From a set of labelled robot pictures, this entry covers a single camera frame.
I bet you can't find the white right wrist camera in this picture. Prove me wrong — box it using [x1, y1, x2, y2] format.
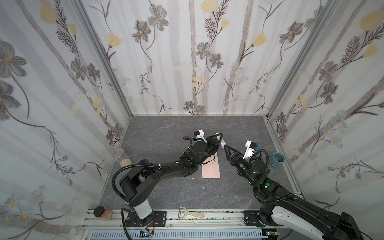
[243, 141, 258, 161]

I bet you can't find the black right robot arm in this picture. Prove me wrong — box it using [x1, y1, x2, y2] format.
[223, 145, 364, 240]

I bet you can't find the cream vegetable peeler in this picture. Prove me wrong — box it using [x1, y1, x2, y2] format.
[178, 206, 205, 219]

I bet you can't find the amber jar with black lid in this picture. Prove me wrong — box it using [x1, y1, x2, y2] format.
[93, 206, 114, 221]

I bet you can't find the white glue stick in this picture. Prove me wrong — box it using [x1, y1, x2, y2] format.
[215, 133, 226, 149]

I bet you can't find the aluminium mounting rail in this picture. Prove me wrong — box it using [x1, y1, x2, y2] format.
[80, 207, 334, 240]

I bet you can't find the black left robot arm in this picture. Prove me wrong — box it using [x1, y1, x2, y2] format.
[111, 133, 223, 227]

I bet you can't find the teal ceramic cup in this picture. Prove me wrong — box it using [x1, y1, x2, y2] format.
[269, 152, 286, 168]

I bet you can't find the pink paper envelope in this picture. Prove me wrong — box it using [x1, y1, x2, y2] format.
[202, 154, 221, 179]

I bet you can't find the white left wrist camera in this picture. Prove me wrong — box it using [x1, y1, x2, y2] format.
[193, 130, 207, 143]

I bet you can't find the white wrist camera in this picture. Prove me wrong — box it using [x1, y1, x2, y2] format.
[243, 141, 258, 161]
[193, 130, 207, 143]

